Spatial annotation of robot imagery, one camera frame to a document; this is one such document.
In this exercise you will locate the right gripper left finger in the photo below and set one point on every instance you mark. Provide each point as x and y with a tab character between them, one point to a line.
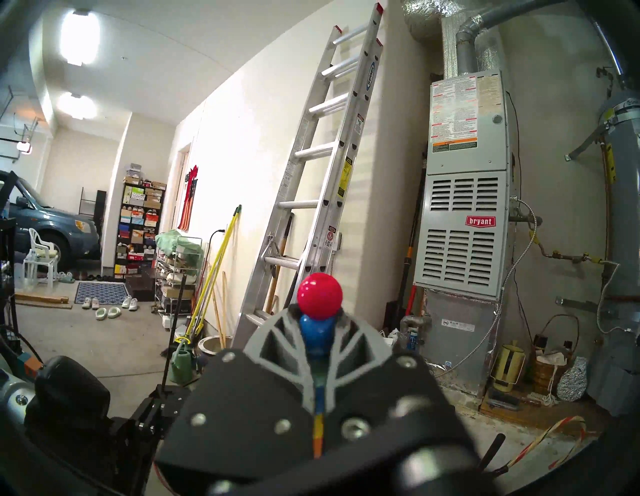
240	410

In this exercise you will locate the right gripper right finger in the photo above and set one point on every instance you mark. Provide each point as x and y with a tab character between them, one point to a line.
390	400

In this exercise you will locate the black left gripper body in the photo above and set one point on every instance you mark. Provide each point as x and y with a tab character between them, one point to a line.
150	420

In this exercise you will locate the colourful bead stack marker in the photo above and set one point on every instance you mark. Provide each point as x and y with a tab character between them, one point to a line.
320	295

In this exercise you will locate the green watering can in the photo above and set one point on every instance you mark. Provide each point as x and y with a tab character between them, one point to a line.
182	367

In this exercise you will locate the dark blue ceramic pot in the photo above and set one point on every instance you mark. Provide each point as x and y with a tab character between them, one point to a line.
212	347

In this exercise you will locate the grey drain pipe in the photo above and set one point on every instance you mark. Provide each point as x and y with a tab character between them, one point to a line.
415	320

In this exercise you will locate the pale green slipper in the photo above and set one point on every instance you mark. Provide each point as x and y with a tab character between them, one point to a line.
101	314
115	312

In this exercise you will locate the yellow jug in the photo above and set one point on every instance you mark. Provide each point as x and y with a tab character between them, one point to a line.
509	367

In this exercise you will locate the blue patterned rug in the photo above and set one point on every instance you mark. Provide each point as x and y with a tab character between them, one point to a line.
102	293

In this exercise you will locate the wooden platform board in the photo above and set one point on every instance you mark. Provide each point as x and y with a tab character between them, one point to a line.
525	415

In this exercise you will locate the black pole with orange band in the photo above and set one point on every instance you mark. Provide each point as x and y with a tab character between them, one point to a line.
409	255

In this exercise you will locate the striped candy cane decoration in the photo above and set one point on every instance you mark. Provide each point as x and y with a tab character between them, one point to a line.
545	435

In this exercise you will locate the wooden plank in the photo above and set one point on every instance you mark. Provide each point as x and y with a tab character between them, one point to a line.
42	300

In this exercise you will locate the pale green cloth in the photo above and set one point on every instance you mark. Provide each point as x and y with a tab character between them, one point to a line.
177	242

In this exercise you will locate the crumpled aluminium foil bundle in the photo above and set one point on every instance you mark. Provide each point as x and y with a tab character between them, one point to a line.
572	382

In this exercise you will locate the black shelf with shoe boxes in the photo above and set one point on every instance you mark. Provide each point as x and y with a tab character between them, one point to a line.
137	225

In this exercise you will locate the flexible metal conduit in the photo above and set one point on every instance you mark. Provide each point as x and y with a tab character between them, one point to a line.
520	250

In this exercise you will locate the white plastic chair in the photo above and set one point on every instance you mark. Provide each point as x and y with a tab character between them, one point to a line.
42	250

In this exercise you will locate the grey Bryant furnace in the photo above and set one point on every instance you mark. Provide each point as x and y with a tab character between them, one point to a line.
465	200

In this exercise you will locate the red striped flag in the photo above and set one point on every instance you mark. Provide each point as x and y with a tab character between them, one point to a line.
189	200

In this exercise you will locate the blue grey car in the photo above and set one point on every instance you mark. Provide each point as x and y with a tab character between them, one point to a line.
50	225

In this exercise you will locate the gas pipe with yellow valve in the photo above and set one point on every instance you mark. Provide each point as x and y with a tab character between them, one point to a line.
565	257

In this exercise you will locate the aluminium extension ladder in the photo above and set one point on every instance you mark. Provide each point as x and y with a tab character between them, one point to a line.
345	125

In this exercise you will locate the grey water heater tank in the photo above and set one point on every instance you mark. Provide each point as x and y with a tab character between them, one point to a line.
625	250

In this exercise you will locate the ceiling light fixture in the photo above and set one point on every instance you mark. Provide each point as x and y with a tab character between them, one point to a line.
80	37
77	106

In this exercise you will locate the grey metal flue pipe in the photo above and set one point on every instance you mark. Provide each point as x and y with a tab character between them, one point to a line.
467	45

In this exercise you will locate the silver foil duct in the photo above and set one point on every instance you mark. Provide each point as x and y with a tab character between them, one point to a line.
425	20

